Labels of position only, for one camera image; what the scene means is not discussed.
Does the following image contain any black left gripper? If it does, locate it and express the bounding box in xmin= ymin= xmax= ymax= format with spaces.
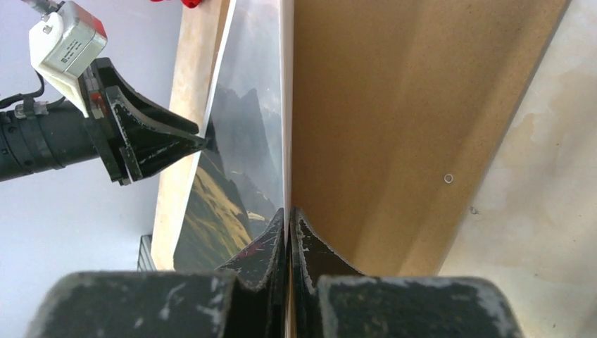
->
xmin=1 ymin=58 xmax=207 ymax=185

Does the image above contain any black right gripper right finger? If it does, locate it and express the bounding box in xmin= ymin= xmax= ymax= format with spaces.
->
xmin=289 ymin=208 xmax=522 ymax=337

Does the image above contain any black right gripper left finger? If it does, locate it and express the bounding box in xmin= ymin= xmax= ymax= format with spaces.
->
xmin=26 ymin=210 xmax=285 ymax=337

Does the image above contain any mountain landscape photo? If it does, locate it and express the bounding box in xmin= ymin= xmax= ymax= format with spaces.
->
xmin=173 ymin=1 xmax=284 ymax=271

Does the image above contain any brown cardboard backing board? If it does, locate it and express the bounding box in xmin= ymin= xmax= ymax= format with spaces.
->
xmin=289 ymin=1 xmax=569 ymax=277

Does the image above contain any red crumpled cloth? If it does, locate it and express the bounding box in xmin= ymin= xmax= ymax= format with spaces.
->
xmin=151 ymin=0 xmax=203 ymax=8

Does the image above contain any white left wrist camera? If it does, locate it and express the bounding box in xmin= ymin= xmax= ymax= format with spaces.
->
xmin=29 ymin=1 xmax=108 ymax=118

